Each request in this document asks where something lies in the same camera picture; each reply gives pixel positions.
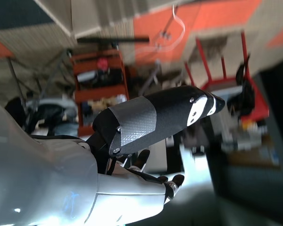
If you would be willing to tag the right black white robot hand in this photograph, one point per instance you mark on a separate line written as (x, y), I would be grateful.
(49, 176)

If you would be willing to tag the red metal shelf cart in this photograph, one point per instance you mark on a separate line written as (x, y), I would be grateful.
(99, 91)

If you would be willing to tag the black flat bar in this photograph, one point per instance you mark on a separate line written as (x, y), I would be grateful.
(113, 40)

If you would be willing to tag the red metal chair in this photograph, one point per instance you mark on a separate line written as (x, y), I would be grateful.
(217, 82)

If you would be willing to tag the black jacket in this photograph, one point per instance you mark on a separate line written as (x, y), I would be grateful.
(246, 94)

